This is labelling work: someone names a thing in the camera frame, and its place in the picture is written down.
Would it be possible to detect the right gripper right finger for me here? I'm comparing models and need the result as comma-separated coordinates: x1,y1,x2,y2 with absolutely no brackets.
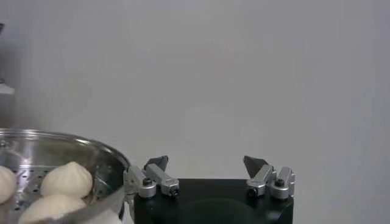
243,155,296,200

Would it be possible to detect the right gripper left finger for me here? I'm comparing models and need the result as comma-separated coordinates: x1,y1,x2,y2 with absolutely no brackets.
123,155,180,200

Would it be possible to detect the white steamed baozi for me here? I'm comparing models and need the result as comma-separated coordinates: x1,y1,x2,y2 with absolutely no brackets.
40,161,94,198
0,165,18,205
18,194,88,224

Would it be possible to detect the stainless steel steamer basket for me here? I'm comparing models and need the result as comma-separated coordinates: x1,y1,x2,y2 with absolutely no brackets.
0,127,132,224

